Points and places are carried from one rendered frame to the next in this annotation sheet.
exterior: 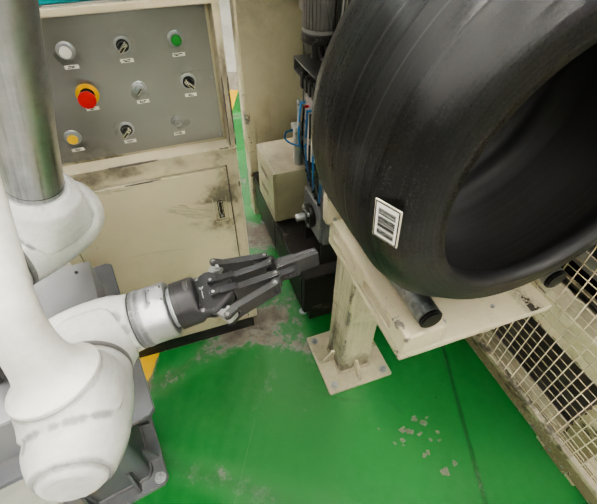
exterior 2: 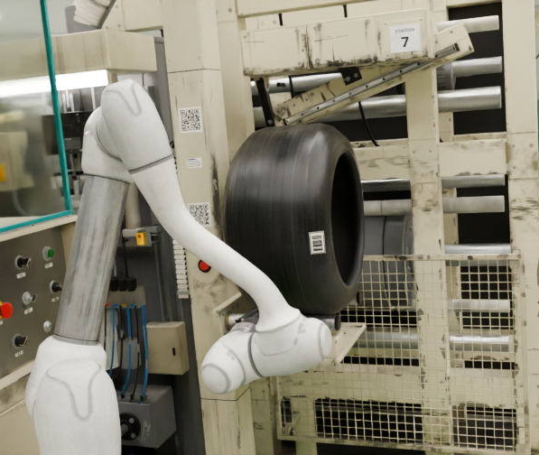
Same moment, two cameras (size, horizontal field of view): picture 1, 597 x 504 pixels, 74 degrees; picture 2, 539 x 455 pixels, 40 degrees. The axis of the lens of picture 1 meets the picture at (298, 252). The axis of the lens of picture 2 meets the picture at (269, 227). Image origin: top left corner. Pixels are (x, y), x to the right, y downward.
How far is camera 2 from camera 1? 1.65 m
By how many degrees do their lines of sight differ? 57
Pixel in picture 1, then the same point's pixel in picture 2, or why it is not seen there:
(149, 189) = not seen: hidden behind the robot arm
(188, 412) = not seen: outside the picture
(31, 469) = (315, 329)
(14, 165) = (97, 304)
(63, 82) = not seen: outside the picture
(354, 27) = (250, 181)
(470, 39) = (312, 165)
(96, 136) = not seen: outside the picture
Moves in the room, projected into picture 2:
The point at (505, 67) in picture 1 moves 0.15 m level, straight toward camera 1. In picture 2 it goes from (326, 171) to (354, 172)
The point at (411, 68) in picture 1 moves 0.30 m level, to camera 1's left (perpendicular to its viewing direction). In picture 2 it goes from (298, 180) to (222, 195)
